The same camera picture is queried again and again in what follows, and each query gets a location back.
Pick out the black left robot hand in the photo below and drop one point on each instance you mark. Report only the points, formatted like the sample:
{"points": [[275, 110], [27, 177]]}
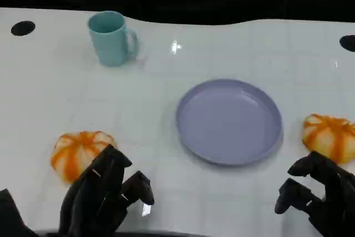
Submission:
{"points": [[91, 192]]}

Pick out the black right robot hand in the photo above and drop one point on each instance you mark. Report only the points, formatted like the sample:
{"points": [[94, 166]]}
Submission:
{"points": [[338, 198]]}

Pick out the orange and white bread roll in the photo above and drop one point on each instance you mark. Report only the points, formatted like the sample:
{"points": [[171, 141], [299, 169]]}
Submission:
{"points": [[72, 153], [330, 137]]}

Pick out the lilac plate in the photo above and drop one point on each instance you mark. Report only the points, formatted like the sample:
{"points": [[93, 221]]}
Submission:
{"points": [[228, 121]]}

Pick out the pale green mug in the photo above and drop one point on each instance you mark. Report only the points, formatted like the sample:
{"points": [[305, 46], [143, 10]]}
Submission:
{"points": [[109, 40]]}

